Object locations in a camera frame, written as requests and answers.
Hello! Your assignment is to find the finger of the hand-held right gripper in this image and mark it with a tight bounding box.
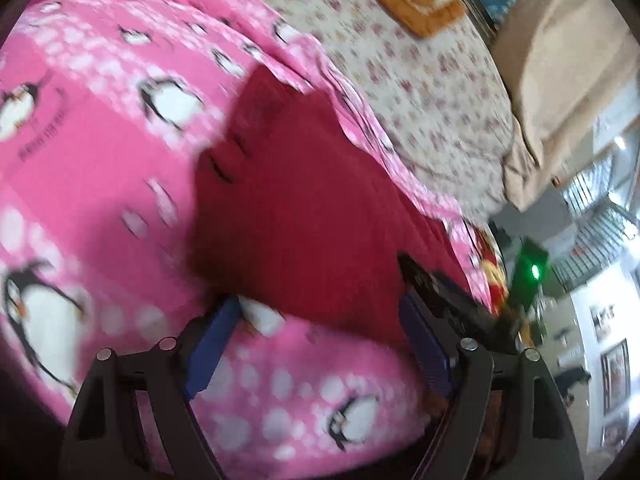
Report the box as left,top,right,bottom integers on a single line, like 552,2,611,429
397,254,501,351

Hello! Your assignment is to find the framed wall picture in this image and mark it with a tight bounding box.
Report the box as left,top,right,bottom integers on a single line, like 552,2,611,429
590,305,619,342
600,340,632,416

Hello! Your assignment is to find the floral bed sheet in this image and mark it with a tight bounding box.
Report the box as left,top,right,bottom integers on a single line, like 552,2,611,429
207,0,516,221

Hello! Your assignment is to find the pink penguin print blanket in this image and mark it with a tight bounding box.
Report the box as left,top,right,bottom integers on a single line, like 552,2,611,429
0,0,501,476

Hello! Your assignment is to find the beige curtain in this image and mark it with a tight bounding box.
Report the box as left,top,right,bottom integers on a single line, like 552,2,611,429
492,0,640,211

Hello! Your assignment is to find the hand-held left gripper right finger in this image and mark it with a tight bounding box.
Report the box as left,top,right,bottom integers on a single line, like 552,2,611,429
399,291,586,480

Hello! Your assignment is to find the barred window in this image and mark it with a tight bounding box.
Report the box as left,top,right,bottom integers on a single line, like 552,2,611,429
550,152,640,286

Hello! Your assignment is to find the dark red shirt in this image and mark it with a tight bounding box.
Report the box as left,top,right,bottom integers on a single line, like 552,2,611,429
187,67,493,356

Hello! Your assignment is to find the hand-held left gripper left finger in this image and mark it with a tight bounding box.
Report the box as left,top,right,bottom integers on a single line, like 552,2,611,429
59,295,243,480

